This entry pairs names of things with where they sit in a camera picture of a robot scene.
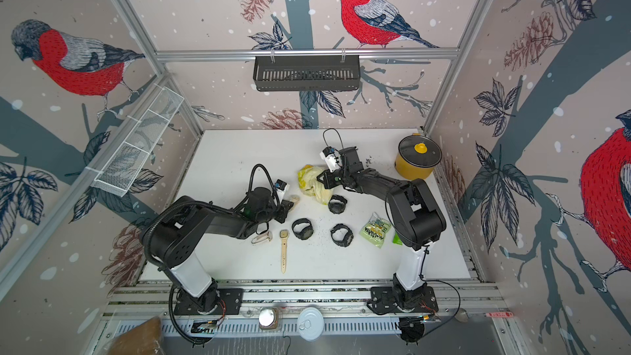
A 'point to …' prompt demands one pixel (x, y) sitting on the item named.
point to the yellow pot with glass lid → (417, 156)
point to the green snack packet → (375, 229)
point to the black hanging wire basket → (306, 73)
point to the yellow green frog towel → (311, 186)
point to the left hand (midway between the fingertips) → (295, 200)
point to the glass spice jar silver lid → (268, 318)
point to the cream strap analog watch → (294, 199)
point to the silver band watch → (263, 237)
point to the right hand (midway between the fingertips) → (319, 175)
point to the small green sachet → (397, 239)
